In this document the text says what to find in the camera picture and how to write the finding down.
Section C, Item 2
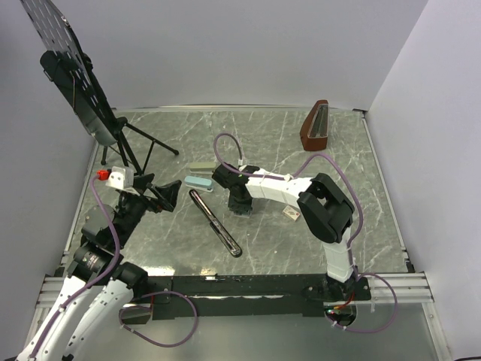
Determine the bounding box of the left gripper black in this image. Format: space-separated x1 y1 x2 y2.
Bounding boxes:
113 173 180 247

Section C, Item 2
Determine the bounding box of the blue stapler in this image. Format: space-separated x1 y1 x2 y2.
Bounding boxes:
184 175 213 193

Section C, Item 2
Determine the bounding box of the white staple box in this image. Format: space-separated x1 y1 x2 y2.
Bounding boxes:
283 205 300 221

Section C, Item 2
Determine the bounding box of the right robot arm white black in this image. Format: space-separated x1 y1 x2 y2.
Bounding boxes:
212 165 355 299

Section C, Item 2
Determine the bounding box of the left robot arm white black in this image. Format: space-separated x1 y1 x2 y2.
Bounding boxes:
16 167 182 360

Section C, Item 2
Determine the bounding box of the beige stapler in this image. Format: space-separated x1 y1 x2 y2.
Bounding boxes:
188 162 217 176

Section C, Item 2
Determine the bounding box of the black tripod stand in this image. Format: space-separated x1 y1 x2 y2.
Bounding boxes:
100 117 180 175

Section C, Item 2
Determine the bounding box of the brown wooden metronome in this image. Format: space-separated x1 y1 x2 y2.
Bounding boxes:
299 99 329 152

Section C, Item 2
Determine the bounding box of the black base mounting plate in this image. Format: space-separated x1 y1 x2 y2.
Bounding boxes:
131 274 371 320

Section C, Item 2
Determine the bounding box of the black perforated panel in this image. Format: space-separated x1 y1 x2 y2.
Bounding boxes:
21 1 118 146

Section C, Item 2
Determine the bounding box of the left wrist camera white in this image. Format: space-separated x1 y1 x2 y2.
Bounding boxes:
96 166 135 191

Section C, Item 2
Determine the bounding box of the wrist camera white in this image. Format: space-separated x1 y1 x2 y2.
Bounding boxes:
96 166 135 191
237 159 248 171

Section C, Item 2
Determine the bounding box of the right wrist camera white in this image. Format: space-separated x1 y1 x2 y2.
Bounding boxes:
237 159 248 171

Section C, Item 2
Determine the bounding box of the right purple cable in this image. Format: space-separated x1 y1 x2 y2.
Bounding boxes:
213 132 365 279

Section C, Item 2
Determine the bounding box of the aluminium rail frame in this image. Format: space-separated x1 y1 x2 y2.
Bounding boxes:
35 274 434 309

